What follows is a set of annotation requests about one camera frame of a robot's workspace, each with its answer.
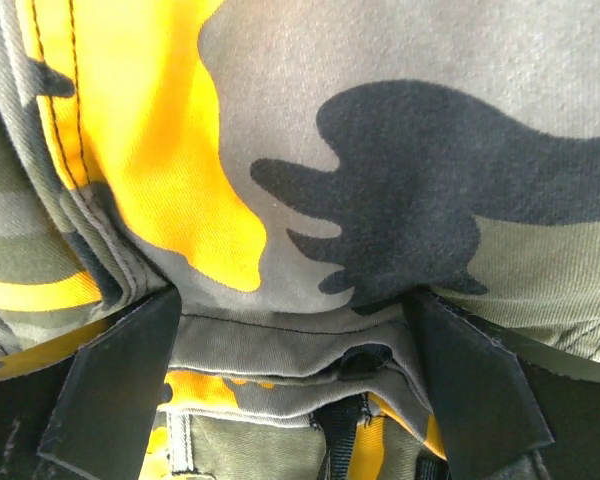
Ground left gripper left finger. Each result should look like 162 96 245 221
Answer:
0 287 181 480

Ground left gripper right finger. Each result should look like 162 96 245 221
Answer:
403 290 600 479

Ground camouflage yellow trousers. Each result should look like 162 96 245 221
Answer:
0 1 600 479

